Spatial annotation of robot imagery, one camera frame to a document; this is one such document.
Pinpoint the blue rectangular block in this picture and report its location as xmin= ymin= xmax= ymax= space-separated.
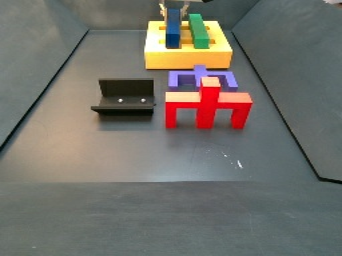
xmin=165 ymin=8 xmax=181 ymax=49

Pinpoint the red branched puzzle piece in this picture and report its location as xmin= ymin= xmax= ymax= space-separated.
xmin=165 ymin=77 xmax=252 ymax=129

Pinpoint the yellow slotted board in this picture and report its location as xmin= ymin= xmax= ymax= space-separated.
xmin=144 ymin=21 xmax=232 ymax=70

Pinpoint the green rectangular block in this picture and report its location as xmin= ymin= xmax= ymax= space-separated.
xmin=188 ymin=14 xmax=209 ymax=49

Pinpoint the purple branched puzzle piece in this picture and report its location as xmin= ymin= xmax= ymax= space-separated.
xmin=168 ymin=65 xmax=237 ymax=92

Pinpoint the black angle bracket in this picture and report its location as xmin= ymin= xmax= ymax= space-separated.
xmin=90 ymin=78 xmax=155 ymax=115

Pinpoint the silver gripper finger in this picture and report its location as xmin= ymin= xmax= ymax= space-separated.
xmin=159 ymin=0 xmax=167 ymax=24
xmin=180 ymin=0 xmax=189 ymax=14

